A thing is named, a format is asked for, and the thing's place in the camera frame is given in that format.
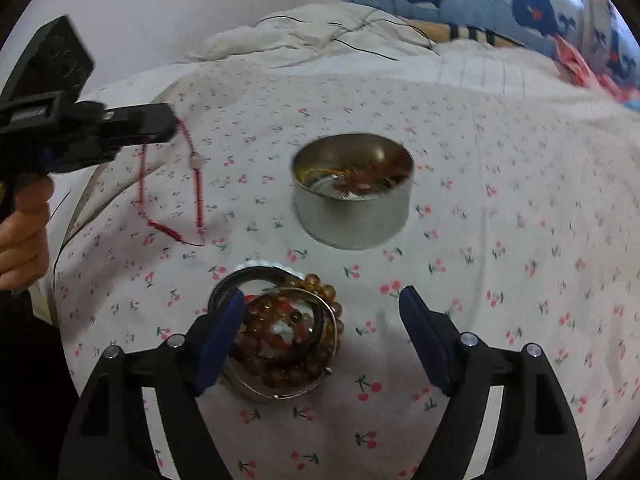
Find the red string bracelet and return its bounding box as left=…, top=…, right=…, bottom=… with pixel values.
left=135, top=115, right=207, bottom=248

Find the black braided leather bracelet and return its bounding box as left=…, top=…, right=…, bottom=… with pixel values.
left=207, top=265, right=302, bottom=316

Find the amber bead bracelet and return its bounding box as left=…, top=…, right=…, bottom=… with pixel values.
left=234, top=273, right=345, bottom=391

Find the silver metal bangle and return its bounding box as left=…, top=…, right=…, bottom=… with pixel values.
left=224, top=286, right=342, bottom=401

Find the person left hand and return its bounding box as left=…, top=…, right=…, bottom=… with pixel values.
left=0, top=177, right=54, bottom=290

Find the cherry print bed sheet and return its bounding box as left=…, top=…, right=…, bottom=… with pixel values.
left=54, top=61, right=639, bottom=479

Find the striped white duvet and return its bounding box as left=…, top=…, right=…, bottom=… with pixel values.
left=82, top=3, right=620, bottom=117

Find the round silver metal tin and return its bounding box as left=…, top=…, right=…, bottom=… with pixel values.
left=291, top=132, right=414, bottom=250

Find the striped tan pillow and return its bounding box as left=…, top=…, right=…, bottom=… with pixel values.
left=404, top=18, right=523, bottom=48

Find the pink crumpled cloth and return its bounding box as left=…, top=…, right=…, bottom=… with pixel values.
left=554, top=36, right=639, bottom=110

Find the whale print blue curtain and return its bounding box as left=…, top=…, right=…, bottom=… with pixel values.
left=349, top=0, right=639, bottom=87

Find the black thin cable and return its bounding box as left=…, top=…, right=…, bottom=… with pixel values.
left=257, top=6, right=440, bottom=61

